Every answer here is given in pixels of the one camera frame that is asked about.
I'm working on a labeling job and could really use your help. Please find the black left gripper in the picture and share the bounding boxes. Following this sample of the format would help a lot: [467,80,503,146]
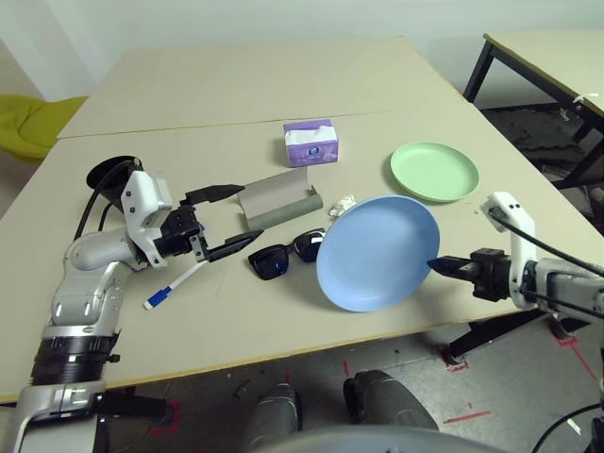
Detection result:
[153,184,266,264]

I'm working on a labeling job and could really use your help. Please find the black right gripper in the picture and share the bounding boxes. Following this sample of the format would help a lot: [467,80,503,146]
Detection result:
[427,248,513,303]

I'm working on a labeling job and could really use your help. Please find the grey glasses case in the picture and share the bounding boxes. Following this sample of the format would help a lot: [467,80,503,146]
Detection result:
[235,168,325,230]

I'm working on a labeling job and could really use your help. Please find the black sunglasses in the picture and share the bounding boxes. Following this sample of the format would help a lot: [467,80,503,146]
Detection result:
[247,226,327,283]

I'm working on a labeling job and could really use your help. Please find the thin white pen blue eraser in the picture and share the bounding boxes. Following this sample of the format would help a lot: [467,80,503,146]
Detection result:
[143,260,210,311]

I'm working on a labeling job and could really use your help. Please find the blue plate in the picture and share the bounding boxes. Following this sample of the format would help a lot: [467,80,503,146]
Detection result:
[315,194,442,313]

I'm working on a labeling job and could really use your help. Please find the white tissue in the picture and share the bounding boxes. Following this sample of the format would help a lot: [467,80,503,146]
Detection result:
[327,193,358,219]

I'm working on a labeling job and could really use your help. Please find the black table leg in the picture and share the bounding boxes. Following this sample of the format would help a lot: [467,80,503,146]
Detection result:
[445,309,551,367]
[93,390,174,428]

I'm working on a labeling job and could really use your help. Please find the red floor tape corner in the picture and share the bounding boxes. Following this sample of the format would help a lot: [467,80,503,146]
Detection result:
[149,400,183,434]
[438,346,473,374]

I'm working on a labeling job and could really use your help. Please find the green plate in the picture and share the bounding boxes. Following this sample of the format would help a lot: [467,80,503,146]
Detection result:
[389,140,480,205]

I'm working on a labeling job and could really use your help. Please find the purple tissue box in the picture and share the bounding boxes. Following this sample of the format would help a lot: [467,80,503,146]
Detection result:
[281,118,341,169]

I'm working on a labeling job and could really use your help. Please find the black cup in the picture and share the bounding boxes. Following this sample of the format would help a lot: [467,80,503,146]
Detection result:
[86,155,143,216]

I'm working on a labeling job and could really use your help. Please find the grey robot right leg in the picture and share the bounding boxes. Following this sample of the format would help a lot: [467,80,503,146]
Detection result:
[343,369,440,431]

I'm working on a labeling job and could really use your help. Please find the red floor tape strip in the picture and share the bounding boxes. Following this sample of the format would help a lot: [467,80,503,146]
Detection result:
[443,410,493,425]

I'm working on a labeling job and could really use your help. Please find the red floor tape line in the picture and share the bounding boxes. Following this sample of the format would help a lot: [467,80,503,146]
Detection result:
[551,329,600,378]

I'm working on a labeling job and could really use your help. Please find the grey robot torso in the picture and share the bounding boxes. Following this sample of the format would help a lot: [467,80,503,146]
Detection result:
[254,424,513,453]

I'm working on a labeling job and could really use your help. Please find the side table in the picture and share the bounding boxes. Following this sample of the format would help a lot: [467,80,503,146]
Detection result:
[462,32,604,190]

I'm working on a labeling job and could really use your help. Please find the yellow-green chair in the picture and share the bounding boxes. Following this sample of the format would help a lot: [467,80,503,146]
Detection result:
[0,93,90,165]

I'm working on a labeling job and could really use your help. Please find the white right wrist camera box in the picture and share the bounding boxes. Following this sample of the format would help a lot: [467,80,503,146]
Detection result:
[479,191,540,310]

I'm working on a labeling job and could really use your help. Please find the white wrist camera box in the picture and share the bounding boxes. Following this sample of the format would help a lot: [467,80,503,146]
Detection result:
[119,169,174,271]
[479,191,540,310]

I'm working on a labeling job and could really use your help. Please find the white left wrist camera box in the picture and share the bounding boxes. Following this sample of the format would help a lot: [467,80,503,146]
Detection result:
[119,169,174,271]

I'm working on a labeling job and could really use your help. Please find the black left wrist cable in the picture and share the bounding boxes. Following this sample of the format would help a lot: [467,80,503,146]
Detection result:
[74,162,136,240]

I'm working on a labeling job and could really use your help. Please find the black hanging cable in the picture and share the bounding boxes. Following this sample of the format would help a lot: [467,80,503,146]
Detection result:
[532,403,604,453]

